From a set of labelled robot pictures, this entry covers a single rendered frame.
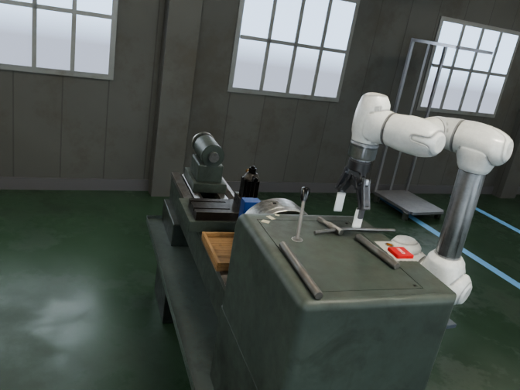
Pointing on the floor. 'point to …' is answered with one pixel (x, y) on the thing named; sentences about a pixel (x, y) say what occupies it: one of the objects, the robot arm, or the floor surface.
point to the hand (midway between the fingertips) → (347, 216)
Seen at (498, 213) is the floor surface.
